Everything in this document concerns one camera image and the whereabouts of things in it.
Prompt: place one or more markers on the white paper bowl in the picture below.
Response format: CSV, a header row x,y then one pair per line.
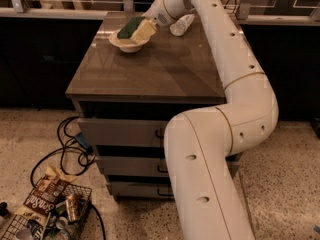
x,y
126,45

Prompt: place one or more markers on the green and yellow sponge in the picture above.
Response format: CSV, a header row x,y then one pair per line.
x,y
130,33

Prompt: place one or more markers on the middle grey drawer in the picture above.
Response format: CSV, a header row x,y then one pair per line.
x,y
132,166

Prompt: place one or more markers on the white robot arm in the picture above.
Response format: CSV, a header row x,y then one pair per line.
x,y
197,142

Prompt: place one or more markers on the black wire basket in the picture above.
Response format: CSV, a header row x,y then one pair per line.
x,y
18,222

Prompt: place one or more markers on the top grey drawer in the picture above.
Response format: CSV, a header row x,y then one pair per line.
x,y
120,132

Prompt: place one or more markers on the bottom grey drawer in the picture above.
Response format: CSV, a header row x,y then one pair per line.
x,y
140,190

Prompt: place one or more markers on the grey drawer cabinet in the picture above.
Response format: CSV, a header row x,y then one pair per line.
x,y
167,76

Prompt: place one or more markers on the brown snack bag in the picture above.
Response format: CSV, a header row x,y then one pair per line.
x,y
44,195

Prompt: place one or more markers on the copper drink can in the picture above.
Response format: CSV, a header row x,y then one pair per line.
x,y
73,207

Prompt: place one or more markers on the clear plastic water bottle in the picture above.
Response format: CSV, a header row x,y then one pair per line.
x,y
180,27

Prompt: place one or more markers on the grey drawer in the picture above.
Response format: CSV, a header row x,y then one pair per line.
x,y
120,132
132,166
140,190

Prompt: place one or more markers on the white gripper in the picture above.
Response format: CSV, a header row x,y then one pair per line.
x,y
160,17

